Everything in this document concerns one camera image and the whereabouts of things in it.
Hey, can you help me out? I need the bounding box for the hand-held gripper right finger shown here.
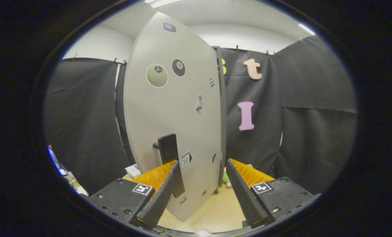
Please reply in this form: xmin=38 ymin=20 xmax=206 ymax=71
xmin=226 ymin=159 xmax=322 ymax=229

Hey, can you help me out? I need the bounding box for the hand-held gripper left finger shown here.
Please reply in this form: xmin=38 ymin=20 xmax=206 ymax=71
xmin=87 ymin=160 xmax=182 ymax=230

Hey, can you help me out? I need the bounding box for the light grey shoe cabinet door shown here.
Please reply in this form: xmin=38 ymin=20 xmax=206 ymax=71
xmin=123 ymin=12 xmax=223 ymax=223

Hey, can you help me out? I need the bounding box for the grey shoe cabinet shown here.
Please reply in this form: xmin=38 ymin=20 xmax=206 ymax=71
xmin=214 ymin=46 xmax=228 ymax=195

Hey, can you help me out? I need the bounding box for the green plush toy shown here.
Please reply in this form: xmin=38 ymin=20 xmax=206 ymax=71
xmin=223 ymin=167 xmax=232 ymax=188

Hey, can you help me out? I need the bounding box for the white cover book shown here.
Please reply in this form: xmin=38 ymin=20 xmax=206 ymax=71
xmin=125 ymin=164 xmax=142 ymax=179

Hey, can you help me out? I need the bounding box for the black backdrop cloth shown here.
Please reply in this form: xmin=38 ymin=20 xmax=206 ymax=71
xmin=44 ymin=35 xmax=357 ymax=195

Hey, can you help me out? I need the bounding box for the blue and white object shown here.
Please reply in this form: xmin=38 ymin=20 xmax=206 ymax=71
xmin=48 ymin=145 xmax=68 ymax=176

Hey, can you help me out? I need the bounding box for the long ceiling light panel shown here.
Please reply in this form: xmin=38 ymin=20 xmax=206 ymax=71
xmin=145 ymin=0 xmax=183 ymax=8

